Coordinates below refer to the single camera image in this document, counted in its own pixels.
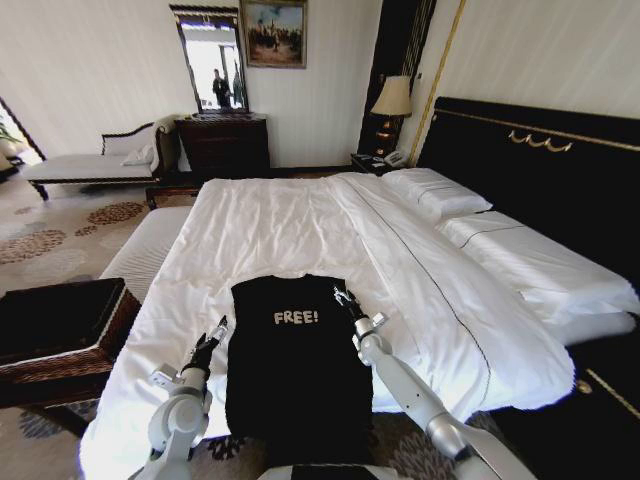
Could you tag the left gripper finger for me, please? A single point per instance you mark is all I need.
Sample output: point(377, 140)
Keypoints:
point(219, 330)
point(199, 342)

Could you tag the white robot front shell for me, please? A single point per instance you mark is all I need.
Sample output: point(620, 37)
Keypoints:
point(325, 472)

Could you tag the white chaise lounge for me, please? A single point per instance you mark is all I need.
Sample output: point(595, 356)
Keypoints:
point(85, 165)

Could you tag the white desk telephone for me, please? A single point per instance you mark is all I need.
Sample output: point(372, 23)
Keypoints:
point(394, 158)

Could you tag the framed landscape painting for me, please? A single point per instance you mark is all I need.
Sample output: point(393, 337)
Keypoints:
point(274, 32)

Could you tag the dark nightstand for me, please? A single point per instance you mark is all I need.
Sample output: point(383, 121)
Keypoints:
point(372, 164)

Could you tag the white duvet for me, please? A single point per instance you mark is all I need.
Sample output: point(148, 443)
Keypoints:
point(300, 230)

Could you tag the dark framed wall mirror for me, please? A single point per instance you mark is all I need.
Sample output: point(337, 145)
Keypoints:
point(215, 55)

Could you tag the dark wooden dresser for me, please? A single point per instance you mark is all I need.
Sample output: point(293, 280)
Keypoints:
point(225, 145)

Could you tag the black gold-trimmed headboard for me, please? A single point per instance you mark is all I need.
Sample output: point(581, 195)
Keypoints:
point(550, 170)

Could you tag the dark woven basket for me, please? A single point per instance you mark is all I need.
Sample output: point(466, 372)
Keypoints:
point(60, 330)

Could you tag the large white pillow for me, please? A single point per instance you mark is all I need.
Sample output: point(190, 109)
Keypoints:
point(535, 265)

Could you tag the green potted plant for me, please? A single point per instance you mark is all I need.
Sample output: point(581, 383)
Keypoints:
point(7, 130)

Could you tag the black FREE print t-shirt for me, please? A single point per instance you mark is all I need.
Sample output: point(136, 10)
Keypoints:
point(295, 370)

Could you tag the white cushion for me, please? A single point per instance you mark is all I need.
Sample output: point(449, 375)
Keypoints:
point(137, 156)

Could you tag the black gold-trimmed bed frame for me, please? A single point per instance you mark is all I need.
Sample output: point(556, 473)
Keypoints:
point(585, 415)

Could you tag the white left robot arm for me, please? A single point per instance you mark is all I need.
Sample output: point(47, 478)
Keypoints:
point(172, 417)

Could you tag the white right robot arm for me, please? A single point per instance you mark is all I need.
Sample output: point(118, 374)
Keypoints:
point(400, 380)

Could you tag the small white pillow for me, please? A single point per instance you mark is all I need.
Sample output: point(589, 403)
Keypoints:
point(435, 192)

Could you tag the dark wooden bench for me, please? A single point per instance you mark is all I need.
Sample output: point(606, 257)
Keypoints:
point(172, 194)

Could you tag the beige shade table lamp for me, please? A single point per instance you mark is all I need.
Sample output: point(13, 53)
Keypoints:
point(392, 100)

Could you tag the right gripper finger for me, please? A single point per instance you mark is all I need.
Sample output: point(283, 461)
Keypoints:
point(338, 295)
point(351, 297)

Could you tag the person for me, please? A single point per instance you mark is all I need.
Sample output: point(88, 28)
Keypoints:
point(220, 89)

